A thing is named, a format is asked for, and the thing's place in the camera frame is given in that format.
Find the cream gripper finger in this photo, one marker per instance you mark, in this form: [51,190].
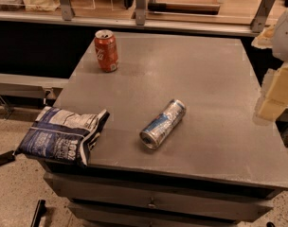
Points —
[273,99]
[264,39]

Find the silver blue redbull can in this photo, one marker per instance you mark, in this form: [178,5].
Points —
[153,135]

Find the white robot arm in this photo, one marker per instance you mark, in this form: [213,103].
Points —
[280,38]

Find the red coca-cola can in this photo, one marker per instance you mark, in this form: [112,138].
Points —
[106,50]

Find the grey drawer cabinet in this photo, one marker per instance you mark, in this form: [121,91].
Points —
[114,198]

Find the blue white chip bag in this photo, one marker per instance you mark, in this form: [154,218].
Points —
[63,136]

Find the grey metal bench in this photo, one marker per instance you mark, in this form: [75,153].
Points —
[31,86]

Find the black bar on floor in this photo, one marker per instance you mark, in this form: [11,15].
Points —
[39,212]

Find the small black floor object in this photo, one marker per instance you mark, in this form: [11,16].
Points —
[7,157]

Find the grey metal shelf bracket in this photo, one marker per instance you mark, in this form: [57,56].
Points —
[140,9]
[258,23]
[66,9]

